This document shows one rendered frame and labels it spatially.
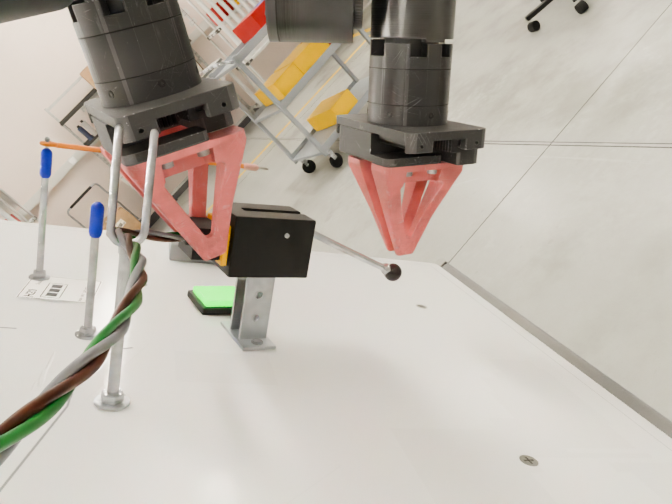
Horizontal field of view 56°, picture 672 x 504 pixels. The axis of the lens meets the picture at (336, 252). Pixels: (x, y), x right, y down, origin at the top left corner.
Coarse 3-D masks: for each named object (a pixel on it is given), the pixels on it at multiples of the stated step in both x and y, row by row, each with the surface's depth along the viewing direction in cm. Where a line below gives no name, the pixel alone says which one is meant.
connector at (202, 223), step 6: (198, 222) 40; (204, 222) 40; (210, 222) 40; (204, 228) 38; (210, 228) 39; (204, 234) 39; (180, 246) 41; (186, 246) 40; (186, 252) 40; (192, 252) 39; (192, 258) 39; (198, 258) 39; (216, 258) 39
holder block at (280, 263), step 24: (240, 216) 39; (264, 216) 40; (288, 216) 41; (240, 240) 39; (264, 240) 40; (288, 240) 41; (312, 240) 42; (216, 264) 42; (240, 264) 40; (264, 264) 41; (288, 264) 41
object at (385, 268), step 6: (288, 234) 41; (318, 234) 44; (324, 240) 44; (330, 240) 45; (336, 246) 45; (342, 246) 45; (348, 252) 46; (354, 252) 46; (360, 258) 46; (366, 258) 47; (372, 264) 47; (378, 264) 47; (384, 264) 48; (384, 270) 48; (390, 270) 48
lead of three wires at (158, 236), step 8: (128, 232) 36; (136, 232) 37; (152, 232) 38; (160, 232) 38; (168, 232) 39; (176, 232) 39; (152, 240) 38; (160, 240) 39; (168, 240) 39; (176, 240) 39; (184, 240) 39
